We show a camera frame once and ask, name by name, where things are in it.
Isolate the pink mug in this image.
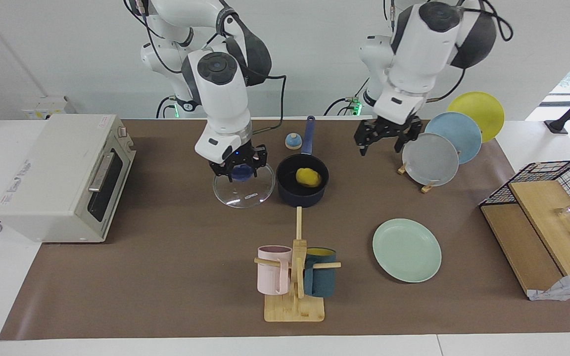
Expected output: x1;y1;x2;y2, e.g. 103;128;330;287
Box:
257;245;293;295

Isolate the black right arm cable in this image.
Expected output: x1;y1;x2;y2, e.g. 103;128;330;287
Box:
218;0;286;136

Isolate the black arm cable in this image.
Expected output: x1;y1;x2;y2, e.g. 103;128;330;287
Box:
218;0;286;136
384;0;514;104

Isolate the wooden plate rack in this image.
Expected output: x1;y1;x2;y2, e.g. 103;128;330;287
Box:
397;148;437;193

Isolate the wooden mug tree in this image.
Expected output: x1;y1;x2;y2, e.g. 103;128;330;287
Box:
254;207;341;322

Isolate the light green plate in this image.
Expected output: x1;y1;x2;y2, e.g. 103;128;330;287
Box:
373;219;442;283

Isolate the black pot with blue handle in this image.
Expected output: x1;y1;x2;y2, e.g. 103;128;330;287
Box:
276;116;329;208

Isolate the wooden shelf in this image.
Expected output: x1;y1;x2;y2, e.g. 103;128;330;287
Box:
480;180;570;297

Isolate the white wall outlet box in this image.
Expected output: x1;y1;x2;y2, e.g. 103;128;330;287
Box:
22;95;76;120

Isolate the dark teal mug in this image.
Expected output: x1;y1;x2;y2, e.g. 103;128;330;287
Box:
304;247;337;298

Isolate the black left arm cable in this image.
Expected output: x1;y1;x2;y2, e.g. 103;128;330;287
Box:
384;0;514;104

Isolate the grey patterned plastic bag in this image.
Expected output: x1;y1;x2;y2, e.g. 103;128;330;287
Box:
527;269;570;301

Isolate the glass lid with blue knob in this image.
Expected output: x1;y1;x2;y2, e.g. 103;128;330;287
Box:
213;161;276;209

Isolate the grey plate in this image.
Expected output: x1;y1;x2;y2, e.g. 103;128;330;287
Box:
402;133;460;187

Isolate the light blue plate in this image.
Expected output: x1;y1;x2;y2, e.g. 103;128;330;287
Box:
425;112;482;165

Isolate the yellow plate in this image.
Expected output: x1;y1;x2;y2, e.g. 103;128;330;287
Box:
447;91;505;143

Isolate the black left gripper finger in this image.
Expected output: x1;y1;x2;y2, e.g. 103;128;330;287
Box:
395;130;415;153
355;130;372;157

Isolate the beige toaster oven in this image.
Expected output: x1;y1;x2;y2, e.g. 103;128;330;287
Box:
0;115;136;243

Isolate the yellow potato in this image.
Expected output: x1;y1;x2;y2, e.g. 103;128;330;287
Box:
296;168;322;188

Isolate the brown table mat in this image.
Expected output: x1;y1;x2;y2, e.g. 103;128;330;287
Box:
0;119;570;341

